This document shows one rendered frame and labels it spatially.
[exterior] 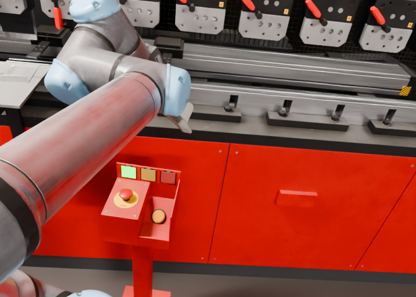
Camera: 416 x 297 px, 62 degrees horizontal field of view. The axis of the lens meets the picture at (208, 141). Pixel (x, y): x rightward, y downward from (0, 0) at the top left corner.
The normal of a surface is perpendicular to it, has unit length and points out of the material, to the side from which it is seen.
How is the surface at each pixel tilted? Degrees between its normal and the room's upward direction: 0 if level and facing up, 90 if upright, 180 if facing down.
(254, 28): 90
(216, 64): 90
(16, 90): 0
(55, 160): 43
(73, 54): 29
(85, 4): 33
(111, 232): 90
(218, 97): 90
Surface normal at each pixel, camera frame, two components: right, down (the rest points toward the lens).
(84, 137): 0.75, -0.45
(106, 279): 0.11, -0.80
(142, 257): -0.09, 0.59
